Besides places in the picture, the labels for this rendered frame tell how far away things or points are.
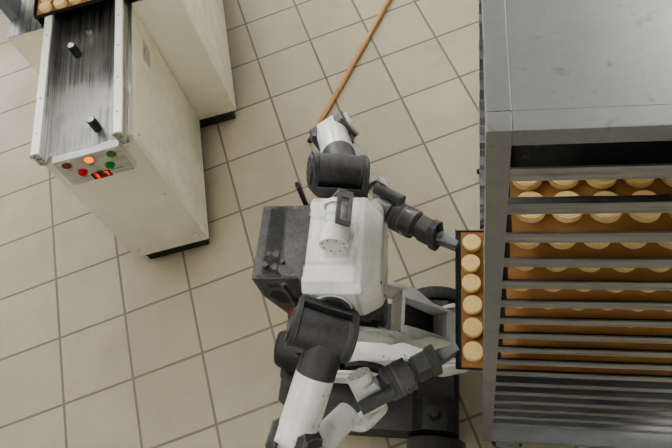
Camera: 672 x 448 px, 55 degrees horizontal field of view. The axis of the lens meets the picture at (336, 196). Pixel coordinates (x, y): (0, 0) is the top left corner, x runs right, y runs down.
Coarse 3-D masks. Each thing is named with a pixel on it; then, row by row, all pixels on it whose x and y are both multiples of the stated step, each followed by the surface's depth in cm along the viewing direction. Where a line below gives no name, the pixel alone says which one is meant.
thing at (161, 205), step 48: (96, 48) 248; (144, 48) 259; (96, 96) 234; (144, 96) 244; (96, 144) 221; (144, 144) 230; (192, 144) 295; (96, 192) 242; (144, 192) 247; (192, 192) 275; (144, 240) 275; (192, 240) 282
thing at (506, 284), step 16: (512, 288) 118; (528, 288) 117; (544, 288) 116; (560, 288) 116; (576, 288) 115; (592, 288) 115; (608, 288) 114; (624, 288) 113; (640, 288) 113; (656, 288) 112
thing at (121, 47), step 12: (120, 0) 251; (120, 12) 247; (120, 24) 243; (120, 36) 239; (120, 48) 236; (120, 60) 232; (120, 72) 229; (120, 84) 226; (120, 96) 222; (120, 108) 219; (120, 120) 216; (120, 132) 213
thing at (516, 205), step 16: (512, 208) 94; (528, 208) 94; (544, 208) 93; (560, 208) 93; (576, 208) 92; (592, 208) 92; (608, 208) 92; (624, 208) 91; (640, 208) 91; (656, 208) 90
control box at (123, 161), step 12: (108, 144) 220; (120, 144) 221; (60, 156) 221; (72, 156) 220; (84, 156) 220; (96, 156) 221; (120, 156) 223; (60, 168) 223; (72, 168) 224; (84, 168) 225; (96, 168) 226; (120, 168) 229; (132, 168) 230; (72, 180) 229; (84, 180) 231
